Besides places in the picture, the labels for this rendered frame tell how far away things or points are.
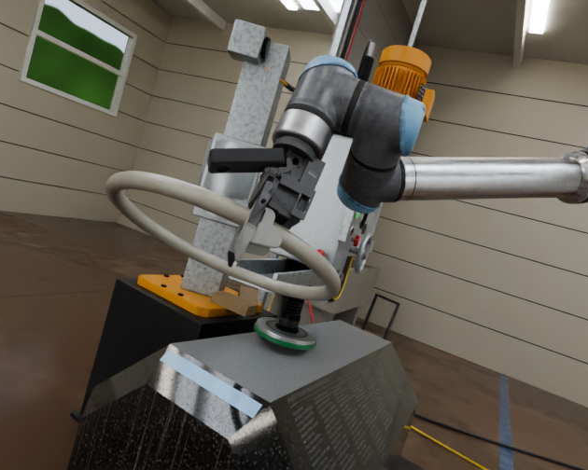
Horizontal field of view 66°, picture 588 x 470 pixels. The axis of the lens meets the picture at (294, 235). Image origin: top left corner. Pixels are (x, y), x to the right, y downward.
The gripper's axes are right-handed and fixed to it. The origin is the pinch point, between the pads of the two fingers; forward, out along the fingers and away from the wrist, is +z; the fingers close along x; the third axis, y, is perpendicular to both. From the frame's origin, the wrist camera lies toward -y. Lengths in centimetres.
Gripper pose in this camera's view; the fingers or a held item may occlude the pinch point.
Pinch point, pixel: (231, 254)
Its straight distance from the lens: 67.4
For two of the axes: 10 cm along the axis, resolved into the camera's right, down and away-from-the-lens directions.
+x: -3.1, 1.9, 9.3
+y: 8.7, 4.5, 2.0
